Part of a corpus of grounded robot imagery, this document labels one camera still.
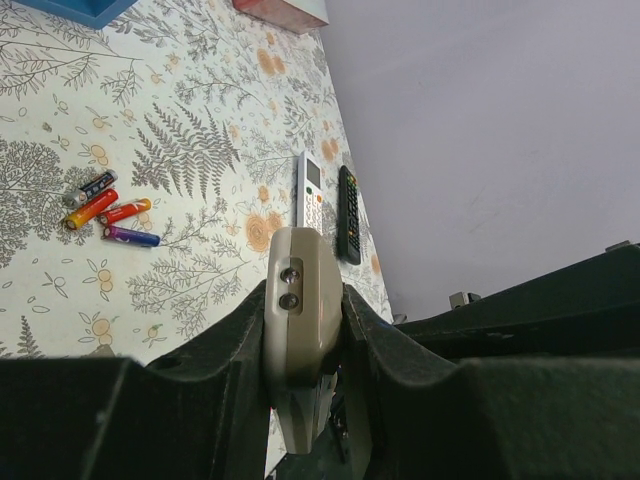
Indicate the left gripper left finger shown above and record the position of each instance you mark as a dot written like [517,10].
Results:
[200,411]

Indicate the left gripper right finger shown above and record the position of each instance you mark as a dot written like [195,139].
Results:
[539,381]

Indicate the white grey remote control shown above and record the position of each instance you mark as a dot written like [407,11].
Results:
[310,196]

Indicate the black remote control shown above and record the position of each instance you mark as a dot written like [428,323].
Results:
[348,237]

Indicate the purple blue battery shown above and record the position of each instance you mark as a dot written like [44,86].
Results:
[132,237]

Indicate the red orange battery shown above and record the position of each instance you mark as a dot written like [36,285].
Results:
[124,211]

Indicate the red yellow battery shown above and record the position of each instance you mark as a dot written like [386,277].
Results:
[90,210]

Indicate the floral table mat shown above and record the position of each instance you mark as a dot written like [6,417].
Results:
[197,107]

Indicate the silver red long box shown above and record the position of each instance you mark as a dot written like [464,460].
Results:
[298,16]

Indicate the blue shelf unit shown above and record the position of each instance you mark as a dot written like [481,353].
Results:
[95,14]

